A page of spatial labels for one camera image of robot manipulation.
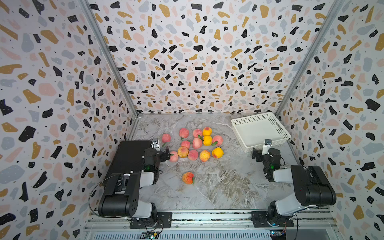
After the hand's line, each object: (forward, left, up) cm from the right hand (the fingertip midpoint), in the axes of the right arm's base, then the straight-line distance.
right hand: (263, 148), depth 95 cm
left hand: (-3, +65, +4) cm, 65 cm away
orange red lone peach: (-20, +47, -1) cm, 51 cm away
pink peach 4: (+7, +28, 0) cm, 29 cm away
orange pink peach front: (-6, +37, 0) cm, 38 cm away
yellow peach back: (+13, +36, 0) cm, 38 cm away
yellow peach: (+6, +36, 0) cm, 36 cm away
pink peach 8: (-9, +55, +1) cm, 56 cm away
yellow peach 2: (-4, +29, -1) cm, 29 cm away
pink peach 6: (+2, +42, +2) cm, 42 cm away
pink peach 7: (-6, +44, 0) cm, 45 cm away
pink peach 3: (+12, +43, +1) cm, 44 cm away
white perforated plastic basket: (+20, +1, -7) cm, 21 cm away
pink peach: (+7, +64, -1) cm, 64 cm away
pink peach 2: (+11, +52, +1) cm, 53 cm away
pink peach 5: (+2, +50, 0) cm, 50 cm away
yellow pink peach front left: (-5, +51, +1) cm, 51 cm away
